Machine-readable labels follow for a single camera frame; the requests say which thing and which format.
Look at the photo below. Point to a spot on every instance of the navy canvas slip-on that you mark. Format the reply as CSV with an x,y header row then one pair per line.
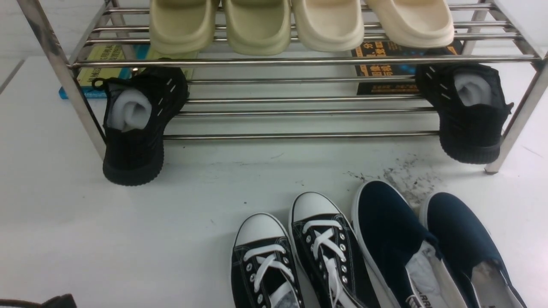
x,y
405,257
469,252

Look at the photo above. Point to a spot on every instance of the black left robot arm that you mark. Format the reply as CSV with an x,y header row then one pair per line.
x,y
64,301

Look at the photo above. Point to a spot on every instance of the stainless steel shoe rack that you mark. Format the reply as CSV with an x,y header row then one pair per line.
x,y
109,19

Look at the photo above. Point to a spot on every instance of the black lace-up sneaker right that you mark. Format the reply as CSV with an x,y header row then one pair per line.
x,y
326,248

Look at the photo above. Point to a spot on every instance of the black lace-up sneaker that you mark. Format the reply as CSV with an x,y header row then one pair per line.
x,y
326,248
262,266

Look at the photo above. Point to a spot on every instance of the black lace-up sneaker left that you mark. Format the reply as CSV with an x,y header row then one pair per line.
x,y
262,266

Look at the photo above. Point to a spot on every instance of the green slipper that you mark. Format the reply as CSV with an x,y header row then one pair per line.
x,y
258,27
181,26

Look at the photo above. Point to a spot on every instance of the cream slipper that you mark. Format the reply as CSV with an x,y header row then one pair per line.
x,y
415,23
329,25

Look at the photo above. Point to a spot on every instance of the black knit sneaker left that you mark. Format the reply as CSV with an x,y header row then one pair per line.
x,y
137,112

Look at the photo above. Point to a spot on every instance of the black knit sneaker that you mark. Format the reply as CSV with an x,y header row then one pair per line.
x,y
137,112
470,103

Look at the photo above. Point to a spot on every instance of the black orange book right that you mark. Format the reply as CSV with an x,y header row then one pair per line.
x,y
385,53

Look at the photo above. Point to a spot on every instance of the green slipper far left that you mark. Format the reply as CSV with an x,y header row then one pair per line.
x,y
181,26

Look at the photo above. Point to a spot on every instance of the cream slipper far right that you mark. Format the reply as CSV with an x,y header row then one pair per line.
x,y
415,23

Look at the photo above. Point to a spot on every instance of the black knit sneaker right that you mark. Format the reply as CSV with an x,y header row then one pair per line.
x,y
470,103

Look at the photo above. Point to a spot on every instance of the yellow blue book left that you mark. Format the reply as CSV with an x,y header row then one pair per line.
x,y
113,52

